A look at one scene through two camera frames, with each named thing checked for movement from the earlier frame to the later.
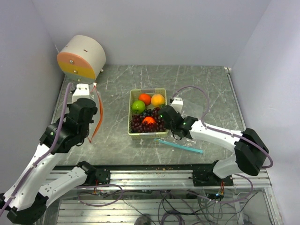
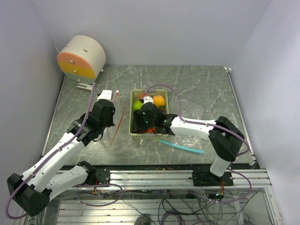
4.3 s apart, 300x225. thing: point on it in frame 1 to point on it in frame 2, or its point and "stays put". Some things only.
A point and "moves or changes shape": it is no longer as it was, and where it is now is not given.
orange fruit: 146,98 stays put
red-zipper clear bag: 98,115 moves or changes shape
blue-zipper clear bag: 191,108 stays put
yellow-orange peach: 157,100 stays put
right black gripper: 166,125 to 138,115
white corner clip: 227,69 stays put
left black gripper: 68,105 to 110,122
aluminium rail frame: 163,197 stays put
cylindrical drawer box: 82,58 stays put
